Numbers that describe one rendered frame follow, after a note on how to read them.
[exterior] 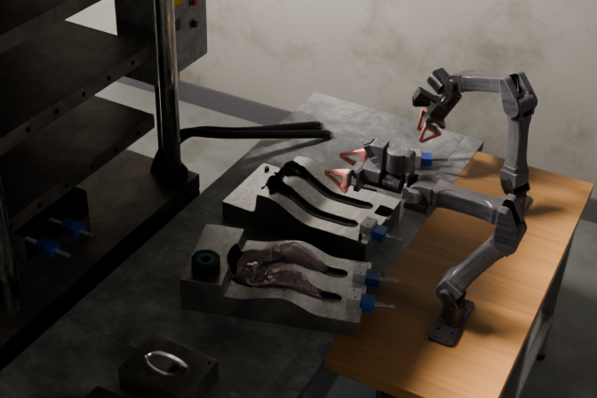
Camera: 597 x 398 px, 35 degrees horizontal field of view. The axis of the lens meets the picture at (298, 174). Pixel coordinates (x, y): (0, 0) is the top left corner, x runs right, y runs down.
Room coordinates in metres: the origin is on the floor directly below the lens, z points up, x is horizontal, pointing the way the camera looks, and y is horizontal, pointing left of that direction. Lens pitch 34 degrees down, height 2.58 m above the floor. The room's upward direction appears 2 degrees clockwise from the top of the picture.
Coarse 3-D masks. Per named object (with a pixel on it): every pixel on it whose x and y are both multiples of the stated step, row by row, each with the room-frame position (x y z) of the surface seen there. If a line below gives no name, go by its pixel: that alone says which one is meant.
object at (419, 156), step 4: (412, 148) 2.76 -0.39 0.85; (416, 148) 2.76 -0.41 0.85; (416, 152) 2.74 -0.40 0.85; (420, 152) 2.74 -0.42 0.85; (416, 156) 2.71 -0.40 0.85; (420, 156) 2.71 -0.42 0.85; (424, 156) 2.73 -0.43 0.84; (428, 156) 2.73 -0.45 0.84; (416, 160) 2.71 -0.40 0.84; (420, 160) 2.71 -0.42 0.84; (424, 160) 2.71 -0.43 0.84; (428, 160) 2.71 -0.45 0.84; (432, 160) 2.72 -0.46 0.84; (436, 160) 2.73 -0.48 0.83; (440, 160) 2.73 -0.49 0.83; (444, 160) 2.73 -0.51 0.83; (416, 164) 2.71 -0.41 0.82; (420, 164) 2.71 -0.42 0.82; (424, 164) 2.71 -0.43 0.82; (428, 164) 2.71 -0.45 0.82; (416, 168) 2.71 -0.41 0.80
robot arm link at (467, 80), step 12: (468, 72) 2.71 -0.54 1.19; (516, 72) 2.58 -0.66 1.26; (468, 84) 2.66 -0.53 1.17; (480, 84) 2.62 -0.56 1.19; (492, 84) 2.59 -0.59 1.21; (504, 84) 2.53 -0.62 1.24; (516, 84) 2.58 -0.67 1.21; (528, 84) 2.55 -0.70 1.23; (504, 96) 2.52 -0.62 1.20; (516, 96) 2.50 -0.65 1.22; (504, 108) 2.51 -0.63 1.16; (516, 108) 2.48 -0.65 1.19
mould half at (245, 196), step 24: (264, 168) 2.59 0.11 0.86; (312, 168) 2.50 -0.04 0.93; (240, 192) 2.45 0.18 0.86; (264, 192) 2.35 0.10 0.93; (312, 192) 2.40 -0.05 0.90; (336, 192) 2.43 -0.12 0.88; (360, 192) 2.44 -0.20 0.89; (240, 216) 2.36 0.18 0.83; (264, 216) 2.32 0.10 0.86; (288, 216) 2.28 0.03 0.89; (312, 216) 2.30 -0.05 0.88; (360, 216) 2.30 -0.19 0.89; (312, 240) 2.25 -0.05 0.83; (336, 240) 2.21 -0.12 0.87; (360, 240) 2.18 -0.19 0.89; (384, 240) 2.29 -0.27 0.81
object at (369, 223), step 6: (366, 222) 2.23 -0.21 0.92; (372, 222) 2.24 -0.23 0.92; (360, 228) 2.22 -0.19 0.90; (366, 228) 2.21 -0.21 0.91; (372, 228) 2.22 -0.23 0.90; (378, 228) 2.22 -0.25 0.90; (384, 228) 2.22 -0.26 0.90; (366, 234) 2.21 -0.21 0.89; (372, 234) 2.21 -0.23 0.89; (378, 234) 2.20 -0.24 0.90; (384, 234) 2.20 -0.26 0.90; (378, 240) 2.20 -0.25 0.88; (396, 240) 2.19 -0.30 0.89; (402, 240) 2.19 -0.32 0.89
